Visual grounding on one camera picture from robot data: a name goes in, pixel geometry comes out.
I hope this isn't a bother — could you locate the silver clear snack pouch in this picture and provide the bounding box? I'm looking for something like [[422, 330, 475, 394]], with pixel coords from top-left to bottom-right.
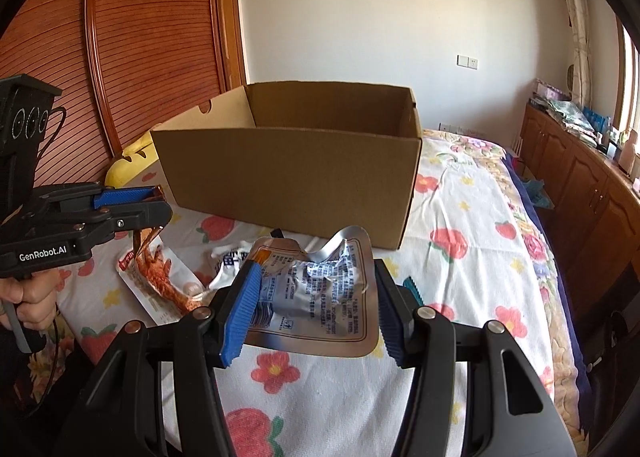
[[245, 226, 378, 357]]

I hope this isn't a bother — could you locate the person's left hand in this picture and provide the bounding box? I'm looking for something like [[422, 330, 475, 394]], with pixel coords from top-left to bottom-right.
[[0, 269, 62, 331]]

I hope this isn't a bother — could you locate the yellow plush toy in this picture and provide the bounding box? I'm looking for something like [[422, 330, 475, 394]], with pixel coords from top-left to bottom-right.
[[104, 130, 158, 188]]

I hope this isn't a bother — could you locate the chicken feet snack bag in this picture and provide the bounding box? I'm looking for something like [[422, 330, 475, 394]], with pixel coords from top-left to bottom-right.
[[116, 234, 213, 325]]

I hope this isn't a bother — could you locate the white blue snack bag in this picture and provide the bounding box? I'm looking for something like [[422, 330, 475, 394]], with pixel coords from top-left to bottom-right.
[[208, 240, 253, 290]]

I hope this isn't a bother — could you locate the brown cardboard box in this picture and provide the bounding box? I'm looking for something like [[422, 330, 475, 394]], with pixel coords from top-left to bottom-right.
[[151, 81, 422, 250]]

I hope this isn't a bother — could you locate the wooden wardrobe door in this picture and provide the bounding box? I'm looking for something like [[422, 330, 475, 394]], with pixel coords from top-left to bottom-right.
[[1, 0, 246, 185]]

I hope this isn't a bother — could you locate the teal snack packet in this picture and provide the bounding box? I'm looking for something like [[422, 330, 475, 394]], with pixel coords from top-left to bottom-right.
[[402, 276, 424, 309]]

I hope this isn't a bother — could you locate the wooden cabinet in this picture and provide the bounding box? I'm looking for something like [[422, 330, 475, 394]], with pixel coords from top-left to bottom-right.
[[521, 105, 639, 337]]

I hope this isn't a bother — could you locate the pink bottle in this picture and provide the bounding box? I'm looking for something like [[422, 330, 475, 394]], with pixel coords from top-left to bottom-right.
[[617, 129, 638, 176]]

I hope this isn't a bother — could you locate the stack of folded items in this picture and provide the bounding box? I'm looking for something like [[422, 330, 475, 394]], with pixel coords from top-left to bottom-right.
[[529, 78, 603, 147]]

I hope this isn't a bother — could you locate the window curtain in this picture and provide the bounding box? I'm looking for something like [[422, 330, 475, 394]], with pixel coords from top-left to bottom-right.
[[565, 0, 592, 108]]

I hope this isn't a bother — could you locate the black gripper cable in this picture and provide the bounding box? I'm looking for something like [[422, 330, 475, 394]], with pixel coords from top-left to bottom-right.
[[34, 106, 68, 164]]

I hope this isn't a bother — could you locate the white wall socket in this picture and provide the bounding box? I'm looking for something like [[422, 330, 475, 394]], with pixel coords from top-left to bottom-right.
[[457, 55, 477, 70]]

